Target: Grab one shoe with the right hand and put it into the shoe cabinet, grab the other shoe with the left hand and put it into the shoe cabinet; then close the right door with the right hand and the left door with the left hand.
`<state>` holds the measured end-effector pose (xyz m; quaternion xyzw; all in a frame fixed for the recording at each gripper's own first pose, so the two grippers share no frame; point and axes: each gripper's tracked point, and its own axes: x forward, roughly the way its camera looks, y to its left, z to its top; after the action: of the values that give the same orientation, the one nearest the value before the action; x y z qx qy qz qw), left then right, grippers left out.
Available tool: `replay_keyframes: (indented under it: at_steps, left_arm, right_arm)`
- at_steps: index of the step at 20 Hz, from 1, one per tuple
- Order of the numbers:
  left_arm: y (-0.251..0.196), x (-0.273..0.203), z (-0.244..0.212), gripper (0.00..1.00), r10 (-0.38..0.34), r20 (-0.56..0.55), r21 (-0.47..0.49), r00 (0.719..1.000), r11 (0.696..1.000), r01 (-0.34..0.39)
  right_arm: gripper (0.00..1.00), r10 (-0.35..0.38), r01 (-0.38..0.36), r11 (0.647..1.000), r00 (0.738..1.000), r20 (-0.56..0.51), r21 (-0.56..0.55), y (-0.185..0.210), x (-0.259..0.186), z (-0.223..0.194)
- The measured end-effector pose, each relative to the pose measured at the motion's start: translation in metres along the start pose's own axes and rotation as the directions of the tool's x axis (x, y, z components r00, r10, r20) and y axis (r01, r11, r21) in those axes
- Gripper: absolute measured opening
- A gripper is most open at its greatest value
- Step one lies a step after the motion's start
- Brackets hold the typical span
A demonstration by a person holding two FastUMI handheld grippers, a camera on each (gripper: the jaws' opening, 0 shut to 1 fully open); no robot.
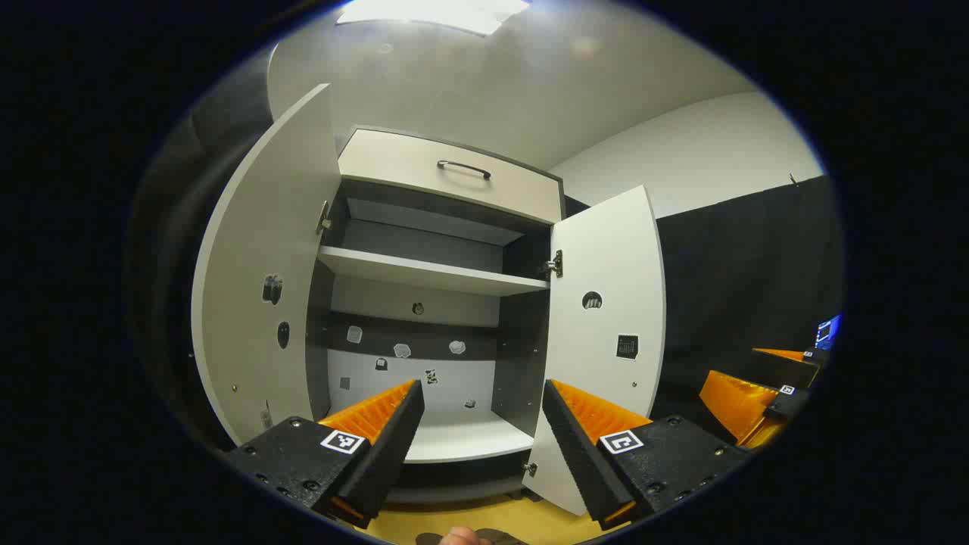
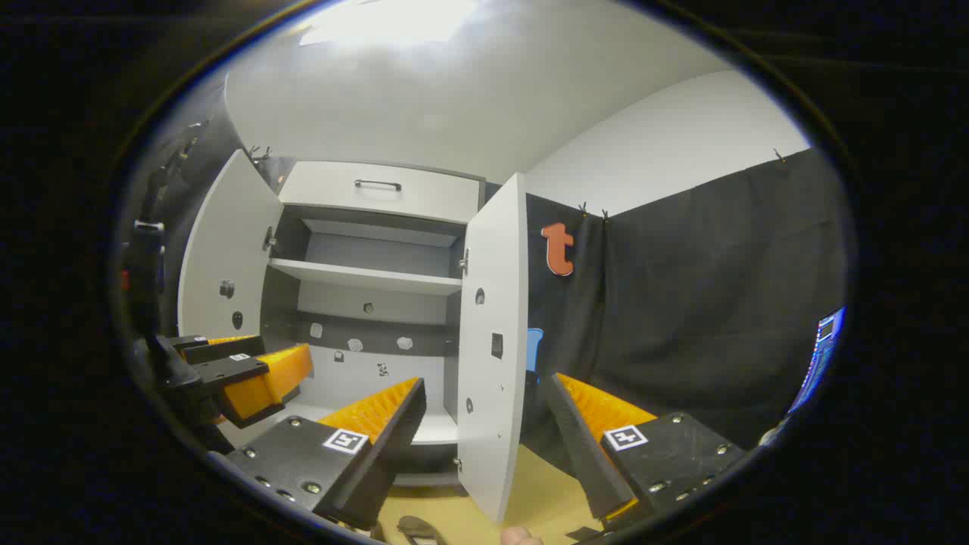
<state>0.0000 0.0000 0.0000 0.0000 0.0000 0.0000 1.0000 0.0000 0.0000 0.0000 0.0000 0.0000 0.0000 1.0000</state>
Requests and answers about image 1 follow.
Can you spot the metal door hinge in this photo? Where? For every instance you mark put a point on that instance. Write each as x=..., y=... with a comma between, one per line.
x=554, y=265
x=324, y=219
x=530, y=469

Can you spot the white shoe cabinet door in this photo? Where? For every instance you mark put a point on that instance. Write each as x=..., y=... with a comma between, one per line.
x=606, y=250
x=257, y=227

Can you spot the white cabinet shelf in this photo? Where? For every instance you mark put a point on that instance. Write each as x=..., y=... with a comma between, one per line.
x=424, y=271
x=469, y=439

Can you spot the ceiling light panel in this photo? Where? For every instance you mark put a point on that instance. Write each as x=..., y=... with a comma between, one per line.
x=439, y=14

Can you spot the blue lit screen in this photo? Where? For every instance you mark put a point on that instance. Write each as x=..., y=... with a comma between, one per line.
x=828, y=331

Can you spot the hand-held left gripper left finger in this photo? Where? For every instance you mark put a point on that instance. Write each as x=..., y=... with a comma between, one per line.
x=394, y=446

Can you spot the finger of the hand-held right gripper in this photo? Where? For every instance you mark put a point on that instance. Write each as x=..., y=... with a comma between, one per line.
x=783, y=369
x=738, y=405

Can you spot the white cabinet drawer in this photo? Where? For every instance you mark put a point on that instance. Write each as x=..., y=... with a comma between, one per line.
x=401, y=170

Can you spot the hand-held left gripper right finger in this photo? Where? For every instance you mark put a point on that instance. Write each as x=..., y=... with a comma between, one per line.
x=579, y=454

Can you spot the white and grey shoe cabinet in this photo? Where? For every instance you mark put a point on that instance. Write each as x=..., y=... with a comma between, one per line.
x=522, y=356

